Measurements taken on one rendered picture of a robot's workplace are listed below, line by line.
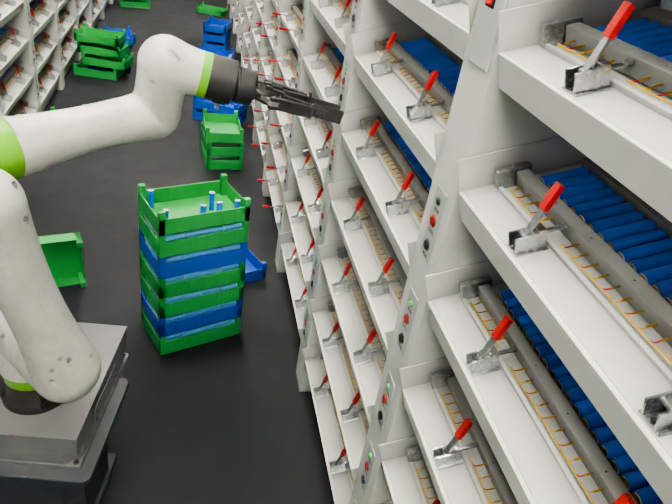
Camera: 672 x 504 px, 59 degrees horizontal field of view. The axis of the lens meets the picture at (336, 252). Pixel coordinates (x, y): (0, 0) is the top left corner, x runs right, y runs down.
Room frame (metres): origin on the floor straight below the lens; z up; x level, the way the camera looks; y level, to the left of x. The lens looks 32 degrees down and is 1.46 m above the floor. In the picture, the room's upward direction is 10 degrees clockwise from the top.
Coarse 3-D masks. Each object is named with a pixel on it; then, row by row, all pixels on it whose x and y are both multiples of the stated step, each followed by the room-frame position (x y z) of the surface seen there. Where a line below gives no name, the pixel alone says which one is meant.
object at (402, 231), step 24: (360, 120) 1.45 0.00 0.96; (384, 120) 1.48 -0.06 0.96; (360, 144) 1.37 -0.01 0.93; (360, 168) 1.25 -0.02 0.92; (384, 192) 1.13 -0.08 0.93; (408, 192) 1.12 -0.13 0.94; (384, 216) 1.04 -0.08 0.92; (408, 216) 1.03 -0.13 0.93; (408, 240) 0.95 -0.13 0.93; (408, 264) 0.88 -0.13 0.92
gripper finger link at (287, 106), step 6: (282, 102) 1.19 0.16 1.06; (288, 102) 1.20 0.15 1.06; (294, 102) 1.21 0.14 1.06; (270, 108) 1.18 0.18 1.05; (276, 108) 1.19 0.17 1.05; (282, 108) 1.19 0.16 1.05; (288, 108) 1.20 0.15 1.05; (294, 108) 1.20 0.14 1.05; (300, 108) 1.21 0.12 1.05; (306, 108) 1.21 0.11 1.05; (312, 108) 1.22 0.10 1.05; (294, 114) 1.21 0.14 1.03; (300, 114) 1.21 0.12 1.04
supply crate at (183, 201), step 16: (224, 176) 1.83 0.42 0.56; (144, 192) 1.66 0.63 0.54; (160, 192) 1.71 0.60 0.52; (176, 192) 1.74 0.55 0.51; (192, 192) 1.77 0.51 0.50; (208, 192) 1.81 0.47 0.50; (224, 192) 1.83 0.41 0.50; (144, 208) 1.61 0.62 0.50; (160, 208) 1.67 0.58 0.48; (176, 208) 1.68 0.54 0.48; (192, 208) 1.70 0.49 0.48; (208, 208) 1.72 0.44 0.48; (224, 208) 1.74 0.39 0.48; (240, 208) 1.67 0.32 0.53; (160, 224) 1.51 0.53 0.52; (176, 224) 1.54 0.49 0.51; (192, 224) 1.57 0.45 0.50; (208, 224) 1.60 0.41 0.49; (224, 224) 1.64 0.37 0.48
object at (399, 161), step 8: (384, 136) 1.35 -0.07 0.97; (392, 144) 1.30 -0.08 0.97; (392, 152) 1.26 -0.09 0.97; (400, 152) 1.26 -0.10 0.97; (392, 160) 1.25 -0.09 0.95; (400, 160) 1.22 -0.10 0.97; (400, 168) 1.20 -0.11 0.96; (408, 168) 1.18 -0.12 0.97; (416, 176) 1.14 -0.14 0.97; (416, 184) 1.11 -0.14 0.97; (416, 192) 1.09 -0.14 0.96; (424, 192) 1.07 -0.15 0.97; (424, 200) 1.04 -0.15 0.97; (424, 208) 1.04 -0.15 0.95
